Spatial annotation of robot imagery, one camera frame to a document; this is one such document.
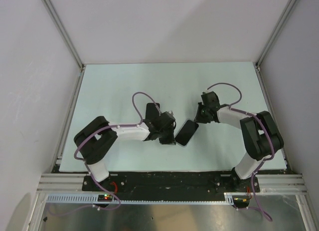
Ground clear phone case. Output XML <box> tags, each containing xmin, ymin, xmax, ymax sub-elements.
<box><xmin>174</xmin><ymin>119</ymin><xmax>200</xmax><ymax>147</ymax></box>

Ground dark blue smartphone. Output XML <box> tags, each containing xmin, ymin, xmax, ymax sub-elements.
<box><xmin>175</xmin><ymin>120</ymin><xmax>199</xmax><ymax>146</ymax></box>

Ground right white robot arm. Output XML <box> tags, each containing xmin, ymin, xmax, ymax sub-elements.
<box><xmin>195</xmin><ymin>102</ymin><xmax>284</xmax><ymax>192</ymax></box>

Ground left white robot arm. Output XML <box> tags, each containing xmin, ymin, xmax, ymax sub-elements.
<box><xmin>74</xmin><ymin>112</ymin><xmax>176</xmax><ymax>191</ymax></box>

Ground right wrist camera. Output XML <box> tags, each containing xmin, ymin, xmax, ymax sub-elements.
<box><xmin>201</xmin><ymin>91</ymin><xmax>220</xmax><ymax>109</ymax></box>

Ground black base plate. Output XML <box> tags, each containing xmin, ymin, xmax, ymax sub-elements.
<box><xmin>82</xmin><ymin>171</ymin><xmax>260</xmax><ymax>202</ymax></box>

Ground aluminium frame rail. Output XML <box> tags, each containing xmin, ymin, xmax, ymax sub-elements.
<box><xmin>257</xmin><ymin>175</ymin><xmax>308</xmax><ymax>195</ymax></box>

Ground white slotted cable duct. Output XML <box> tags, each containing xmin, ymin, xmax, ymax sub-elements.
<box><xmin>46</xmin><ymin>192</ymin><xmax>236</xmax><ymax>206</ymax></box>

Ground right aluminium corner post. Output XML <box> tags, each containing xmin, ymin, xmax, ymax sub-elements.
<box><xmin>255</xmin><ymin>0</ymin><xmax>300</xmax><ymax>68</ymax></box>

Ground aluminium corner post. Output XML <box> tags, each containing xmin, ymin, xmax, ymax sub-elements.
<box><xmin>41</xmin><ymin>0</ymin><xmax>85</xmax><ymax>70</ymax></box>
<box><xmin>255</xmin><ymin>0</ymin><xmax>300</xmax><ymax>68</ymax></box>

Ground left aluminium corner post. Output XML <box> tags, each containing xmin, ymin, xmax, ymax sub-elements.
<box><xmin>41</xmin><ymin>0</ymin><xmax>85</xmax><ymax>70</ymax></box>

